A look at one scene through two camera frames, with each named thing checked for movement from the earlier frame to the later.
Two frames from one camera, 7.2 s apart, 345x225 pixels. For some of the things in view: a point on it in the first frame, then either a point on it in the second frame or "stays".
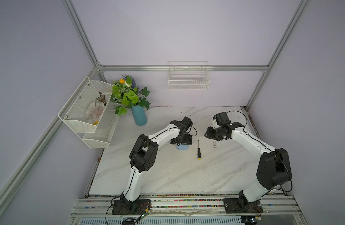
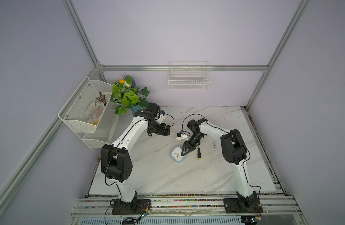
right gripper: (209, 134) → (187, 145)
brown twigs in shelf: (102, 99) stays
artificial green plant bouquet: (124, 91) stays
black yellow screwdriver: (198, 152) stays
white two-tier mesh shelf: (89, 113) stays
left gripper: (189, 139) → (161, 130)
